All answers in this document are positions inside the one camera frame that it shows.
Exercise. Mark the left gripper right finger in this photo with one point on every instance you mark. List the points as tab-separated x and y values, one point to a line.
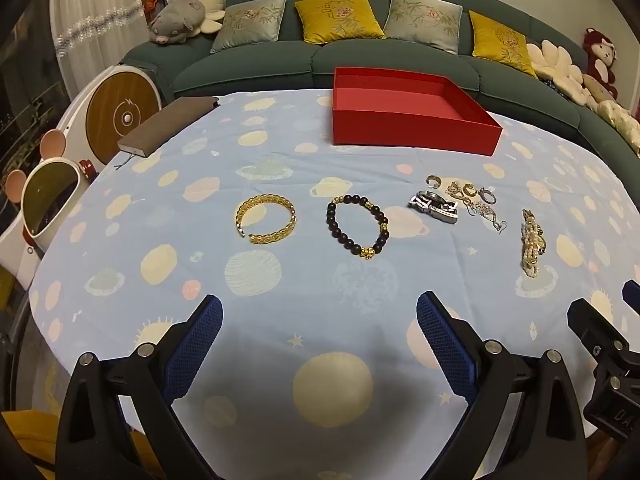
546	440

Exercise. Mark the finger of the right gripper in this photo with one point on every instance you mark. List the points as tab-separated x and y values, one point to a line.
593	330
631	295

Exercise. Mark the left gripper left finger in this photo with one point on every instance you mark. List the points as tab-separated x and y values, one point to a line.
94	441

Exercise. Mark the gold hoop earring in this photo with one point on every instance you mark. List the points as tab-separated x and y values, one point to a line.
433	182
469	190

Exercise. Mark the gold cuff bangle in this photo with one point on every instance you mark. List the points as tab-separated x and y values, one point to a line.
265	219

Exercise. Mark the cream satin cushion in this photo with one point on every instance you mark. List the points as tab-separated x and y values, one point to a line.
602	103

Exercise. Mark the red monkey plush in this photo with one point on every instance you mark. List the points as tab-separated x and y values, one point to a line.
601	57

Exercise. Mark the cream flower cushion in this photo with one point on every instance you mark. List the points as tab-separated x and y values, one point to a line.
553	65

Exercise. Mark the white mouse-ear mirror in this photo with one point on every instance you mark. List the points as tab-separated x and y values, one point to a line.
46	196

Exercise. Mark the blue planet tablecloth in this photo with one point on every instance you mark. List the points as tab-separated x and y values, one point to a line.
320	370

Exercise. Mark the yellow embroidered cushion right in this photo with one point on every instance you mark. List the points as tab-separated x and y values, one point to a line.
499	43

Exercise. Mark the yellow embroidered cushion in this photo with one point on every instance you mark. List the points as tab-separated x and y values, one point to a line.
499	43
326	21

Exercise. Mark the red shallow box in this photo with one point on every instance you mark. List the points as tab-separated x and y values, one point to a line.
382	107

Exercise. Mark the brown notebook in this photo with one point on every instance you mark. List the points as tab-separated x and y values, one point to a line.
150	135

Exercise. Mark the round wooden white appliance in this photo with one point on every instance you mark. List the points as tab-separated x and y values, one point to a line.
111	106

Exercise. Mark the grey-green embroidered cushion right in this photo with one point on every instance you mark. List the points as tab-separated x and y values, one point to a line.
435	23

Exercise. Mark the grey-green embroidered cushion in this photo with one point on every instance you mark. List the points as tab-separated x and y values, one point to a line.
435	23
250	22

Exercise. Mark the green curved sofa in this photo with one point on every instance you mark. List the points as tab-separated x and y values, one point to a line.
192	69

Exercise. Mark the yellow embroidered cushion left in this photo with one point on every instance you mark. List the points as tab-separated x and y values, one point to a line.
326	21

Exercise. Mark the grey pig plush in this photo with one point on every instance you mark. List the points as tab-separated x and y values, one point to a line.
177	22

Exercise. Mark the white curtain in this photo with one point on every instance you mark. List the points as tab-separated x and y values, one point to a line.
91	35

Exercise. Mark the grey-green embroidered cushion left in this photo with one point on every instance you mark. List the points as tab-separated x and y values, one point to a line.
250	22

